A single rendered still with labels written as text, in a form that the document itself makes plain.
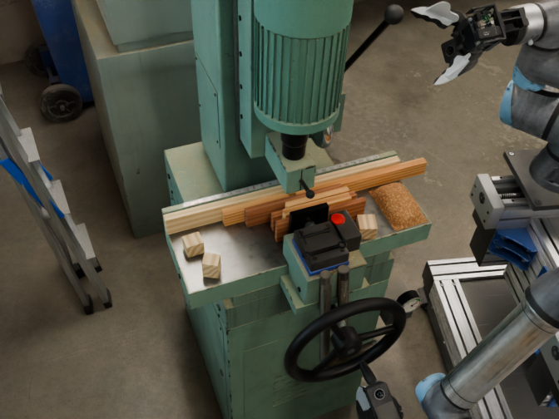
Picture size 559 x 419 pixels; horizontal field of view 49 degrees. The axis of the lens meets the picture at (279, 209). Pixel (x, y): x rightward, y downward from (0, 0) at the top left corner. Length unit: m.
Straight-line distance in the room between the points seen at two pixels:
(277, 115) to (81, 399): 1.38
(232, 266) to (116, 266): 1.24
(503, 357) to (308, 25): 0.67
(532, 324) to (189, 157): 1.03
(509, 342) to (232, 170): 0.81
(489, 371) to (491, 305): 1.09
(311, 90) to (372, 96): 2.22
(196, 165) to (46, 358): 0.99
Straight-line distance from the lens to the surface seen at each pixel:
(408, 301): 1.63
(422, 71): 3.63
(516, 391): 2.15
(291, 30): 1.09
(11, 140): 1.84
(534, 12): 1.35
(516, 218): 1.87
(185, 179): 1.71
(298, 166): 1.35
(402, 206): 1.49
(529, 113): 1.74
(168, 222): 1.42
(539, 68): 1.43
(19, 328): 2.50
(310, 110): 1.19
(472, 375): 1.24
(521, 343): 1.17
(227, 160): 1.57
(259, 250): 1.40
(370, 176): 1.54
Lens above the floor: 2.00
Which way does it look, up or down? 47 degrees down
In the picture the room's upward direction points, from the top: 3 degrees clockwise
